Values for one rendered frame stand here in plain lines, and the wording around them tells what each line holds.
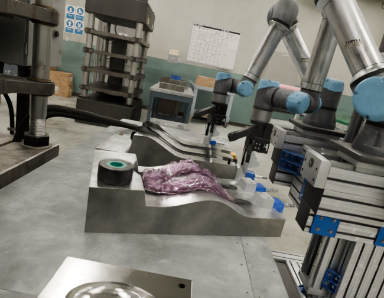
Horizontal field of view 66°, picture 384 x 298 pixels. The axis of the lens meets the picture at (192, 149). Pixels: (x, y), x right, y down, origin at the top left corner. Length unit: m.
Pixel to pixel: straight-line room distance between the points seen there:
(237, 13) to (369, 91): 6.91
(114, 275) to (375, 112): 0.76
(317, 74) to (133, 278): 0.94
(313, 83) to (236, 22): 6.60
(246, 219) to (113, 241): 0.33
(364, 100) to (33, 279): 0.87
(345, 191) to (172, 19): 6.88
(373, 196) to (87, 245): 0.85
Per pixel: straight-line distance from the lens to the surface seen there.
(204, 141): 1.59
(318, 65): 1.18
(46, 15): 1.21
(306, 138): 1.50
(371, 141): 1.08
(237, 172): 1.18
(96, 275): 0.49
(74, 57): 7.97
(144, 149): 1.05
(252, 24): 7.79
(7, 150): 1.25
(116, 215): 0.69
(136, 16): 4.99
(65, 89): 7.66
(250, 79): 1.43
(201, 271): 0.65
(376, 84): 0.94
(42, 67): 1.24
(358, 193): 1.08
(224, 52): 7.61
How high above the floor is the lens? 1.18
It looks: 15 degrees down
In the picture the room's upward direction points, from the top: 11 degrees clockwise
